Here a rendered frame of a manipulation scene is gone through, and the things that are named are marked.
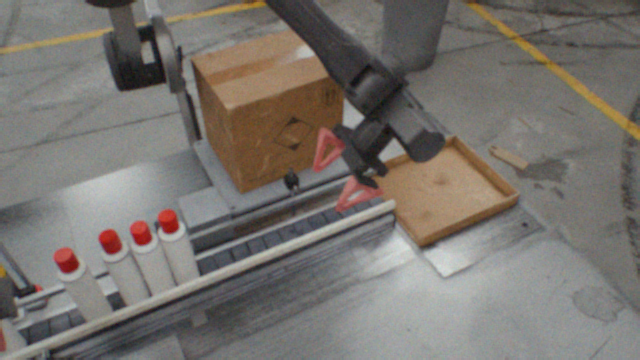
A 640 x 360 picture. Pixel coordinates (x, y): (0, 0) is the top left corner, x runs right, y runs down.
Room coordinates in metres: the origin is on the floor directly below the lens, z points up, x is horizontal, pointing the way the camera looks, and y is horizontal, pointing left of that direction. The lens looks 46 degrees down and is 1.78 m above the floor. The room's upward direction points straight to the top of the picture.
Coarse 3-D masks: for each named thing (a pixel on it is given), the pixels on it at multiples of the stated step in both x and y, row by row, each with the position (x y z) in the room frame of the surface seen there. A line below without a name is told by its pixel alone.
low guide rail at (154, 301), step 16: (384, 208) 0.77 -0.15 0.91; (336, 224) 0.72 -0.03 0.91; (352, 224) 0.73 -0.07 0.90; (304, 240) 0.68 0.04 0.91; (256, 256) 0.63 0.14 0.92; (272, 256) 0.64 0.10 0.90; (224, 272) 0.59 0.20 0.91; (176, 288) 0.55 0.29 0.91; (192, 288) 0.56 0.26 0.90; (144, 304) 0.52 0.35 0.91; (96, 320) 0.48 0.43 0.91; (112, 320) 0.49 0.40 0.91; (64, 336) 0.45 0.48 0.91; (80, 336) 0.46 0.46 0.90; (16, 352) 0.42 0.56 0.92; (32, 352) 0.42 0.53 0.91
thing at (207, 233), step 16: (368, 176) 0.84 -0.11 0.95; (304, 192) 0.77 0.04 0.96; (320, 192) 0.78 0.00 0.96; (272, 208) 0.73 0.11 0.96; (224, 224) 0.68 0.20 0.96; (240, 224) 0.69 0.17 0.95; (192, 240) 0.64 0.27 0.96; (96, 272) 0.56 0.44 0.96; (48, 288) 0.52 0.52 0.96; (64, 288) 0.52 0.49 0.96; (16, 304) 0.49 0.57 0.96; (32, 304) 0.49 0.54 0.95
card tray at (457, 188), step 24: (456, 144) 1.07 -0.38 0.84; (408, 168) 0.98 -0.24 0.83; (432, 168) 0.98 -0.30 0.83; (456, 168) 0.98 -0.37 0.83; (480, 168) 0.98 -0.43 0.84; (408, 192) 0.90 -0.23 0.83; (432, 192) 0.90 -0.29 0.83; (456, 192) 0.90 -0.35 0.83; (480, 192) 0.90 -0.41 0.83; (504, 192) 0.89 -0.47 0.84; (408, 216) 0.81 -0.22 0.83; (432, 216) 0.81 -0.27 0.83; (456, 216) 0.81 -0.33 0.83; (480, 216) 0.80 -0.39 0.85; (432, 240) 0.74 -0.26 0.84
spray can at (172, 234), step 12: (168, 216) 0.60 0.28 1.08; (168, 228) 0.58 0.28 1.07; (180, 228) 0.60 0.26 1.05; (168, 240) 0.58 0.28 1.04; (180, 240) 0.58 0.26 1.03; (168, 252) 0.58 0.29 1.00; (180, 252) 0.58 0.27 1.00; (192, 252) 0.60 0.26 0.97; (180, 264) 0.58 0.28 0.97; (192, 264) 0.59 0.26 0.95; (180, 276) 0.57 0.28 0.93; (192, 276) 0.58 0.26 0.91
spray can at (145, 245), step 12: (132, 228) 0.57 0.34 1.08; (144, 228) 0.57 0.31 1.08; (132, 240) 0.57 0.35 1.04; (144, 240) 0.56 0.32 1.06; (156, 240) 0.57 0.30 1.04; (144, 252) 0.55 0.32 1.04; (156, 252) 0.56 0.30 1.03; (144, 264) 0.55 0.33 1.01; (156, 264) 0.55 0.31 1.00; (168, 264) 0.58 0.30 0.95; (144, 276) 0.55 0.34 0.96; (156, 276) 0.55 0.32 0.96; (168, 276) 0.56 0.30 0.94; (156, 288) 0.55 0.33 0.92; (168, 288) 0.56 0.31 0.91
